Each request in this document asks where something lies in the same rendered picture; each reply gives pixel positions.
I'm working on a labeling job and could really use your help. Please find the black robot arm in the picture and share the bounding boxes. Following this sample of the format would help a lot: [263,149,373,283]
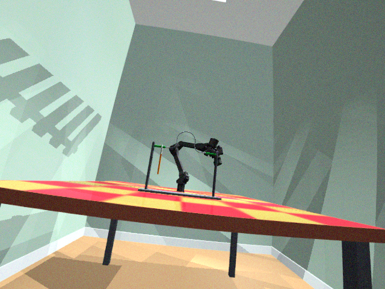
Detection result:
[169,138,223,193]

